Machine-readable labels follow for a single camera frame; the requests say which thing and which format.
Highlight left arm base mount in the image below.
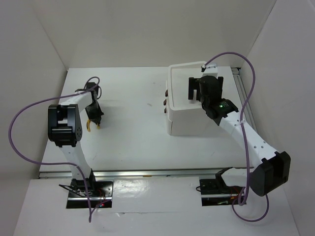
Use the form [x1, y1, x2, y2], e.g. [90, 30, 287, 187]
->
[59, 181, 114, 209]

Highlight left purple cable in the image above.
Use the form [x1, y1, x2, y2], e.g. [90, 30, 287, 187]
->
[9, 76, 101, 223]

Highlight front aluminium rail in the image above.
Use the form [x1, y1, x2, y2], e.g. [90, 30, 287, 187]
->
[38, 169, 221, 179]

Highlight yellow black pliers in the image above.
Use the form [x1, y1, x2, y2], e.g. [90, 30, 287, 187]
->
[86, 119, 100, 132]

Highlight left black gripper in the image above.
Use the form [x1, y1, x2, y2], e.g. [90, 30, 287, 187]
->
[85, 102, 104, 123]

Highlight white drawer cabinet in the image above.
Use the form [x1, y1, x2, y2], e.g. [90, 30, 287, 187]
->
[166, 61, 241, 137]

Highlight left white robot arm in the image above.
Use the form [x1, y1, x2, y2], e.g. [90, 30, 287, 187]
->
[48, 82, 104, 196]

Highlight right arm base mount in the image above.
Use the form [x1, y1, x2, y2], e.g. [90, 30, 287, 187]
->
[195, 174, 242, 207]

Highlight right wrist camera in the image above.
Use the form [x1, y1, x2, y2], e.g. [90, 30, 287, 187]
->
[201, 63, 218, 76]

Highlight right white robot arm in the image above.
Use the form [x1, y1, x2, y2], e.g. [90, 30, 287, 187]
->
[188, 75, 291, 197]

